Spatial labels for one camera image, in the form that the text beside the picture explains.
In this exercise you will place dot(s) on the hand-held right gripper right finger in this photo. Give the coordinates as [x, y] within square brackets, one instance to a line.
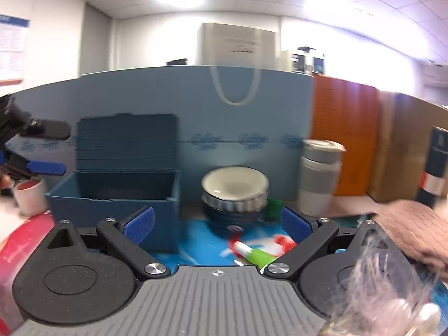
[294, 224]

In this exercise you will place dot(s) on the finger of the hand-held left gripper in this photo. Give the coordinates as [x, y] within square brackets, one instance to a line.
[47, 168]
[49, 128]

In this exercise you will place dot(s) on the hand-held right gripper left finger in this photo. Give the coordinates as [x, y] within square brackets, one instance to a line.
[140, 223]

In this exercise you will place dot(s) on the green squeeze tube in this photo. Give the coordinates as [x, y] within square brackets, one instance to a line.
[260, 256]

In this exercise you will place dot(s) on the green bottle cap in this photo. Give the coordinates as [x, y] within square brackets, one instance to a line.
[274, 208]

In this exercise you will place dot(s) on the white cup with red inside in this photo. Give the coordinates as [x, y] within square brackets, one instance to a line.
[31, 197]

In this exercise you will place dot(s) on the grey white tumbler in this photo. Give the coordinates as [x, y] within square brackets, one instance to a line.
[318, 178]

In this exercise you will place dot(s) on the printed blue desk mat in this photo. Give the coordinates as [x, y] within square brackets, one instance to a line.
[203, 248]

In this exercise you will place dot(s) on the white ribbed bowl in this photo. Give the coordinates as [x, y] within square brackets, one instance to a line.
[232, 183]

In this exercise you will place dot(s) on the blue plastic storage box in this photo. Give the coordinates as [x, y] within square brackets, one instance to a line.
[122, 140]

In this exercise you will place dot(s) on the red white package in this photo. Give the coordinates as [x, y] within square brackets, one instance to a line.
[21, 245]

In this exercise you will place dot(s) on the light blue partition board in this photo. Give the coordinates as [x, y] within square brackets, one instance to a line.
[140, 91]

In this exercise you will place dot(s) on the orange cardboard box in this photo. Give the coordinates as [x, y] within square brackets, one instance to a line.
[346, 133]

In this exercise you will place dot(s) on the furry sleeve with pearls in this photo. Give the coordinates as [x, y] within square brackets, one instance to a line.
[378, 294]

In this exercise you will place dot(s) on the pink knit cloth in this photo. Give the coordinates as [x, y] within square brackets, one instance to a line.
[413, 227]

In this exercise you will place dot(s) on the brown cardboard box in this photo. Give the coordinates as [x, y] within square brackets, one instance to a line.
[399, 140]

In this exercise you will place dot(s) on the dark blue cylinder bottle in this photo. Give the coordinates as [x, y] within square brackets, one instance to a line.
[435, 161]

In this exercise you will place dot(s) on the white paper bag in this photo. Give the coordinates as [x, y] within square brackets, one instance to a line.
[231, 42]

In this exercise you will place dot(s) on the wall poster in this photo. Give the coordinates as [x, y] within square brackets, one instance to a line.
[12, 49]

